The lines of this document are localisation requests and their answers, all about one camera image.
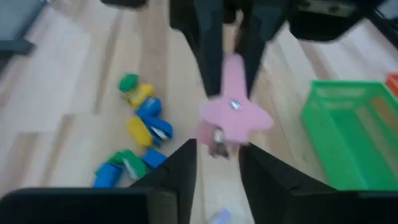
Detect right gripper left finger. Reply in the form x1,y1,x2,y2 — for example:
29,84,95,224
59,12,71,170
132,139,198,224

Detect pink staple remover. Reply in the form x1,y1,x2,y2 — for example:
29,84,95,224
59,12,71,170
194,53,274,158

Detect orange plastic basket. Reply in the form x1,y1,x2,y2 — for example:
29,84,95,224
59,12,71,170
385,72,398,99

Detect yellow mini stapler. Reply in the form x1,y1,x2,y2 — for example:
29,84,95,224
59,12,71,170
126,83,155,110
126,115,155,149

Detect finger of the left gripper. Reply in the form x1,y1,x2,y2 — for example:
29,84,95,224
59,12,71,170
170,9,224,98
241,12,280,97

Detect blue mini stapler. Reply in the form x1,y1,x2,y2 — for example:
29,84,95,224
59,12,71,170
141,147,169,170
92,163,124,189
143,115,174,147
135,96,163,121

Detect green mini stapler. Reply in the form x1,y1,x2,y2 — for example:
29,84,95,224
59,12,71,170
119,73,140,93
95,149,149,180

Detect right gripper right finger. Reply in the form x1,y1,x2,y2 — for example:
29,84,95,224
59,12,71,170
239,143,338,224

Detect green plastic basket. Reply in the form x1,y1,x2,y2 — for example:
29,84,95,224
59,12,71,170
300,79,398,191

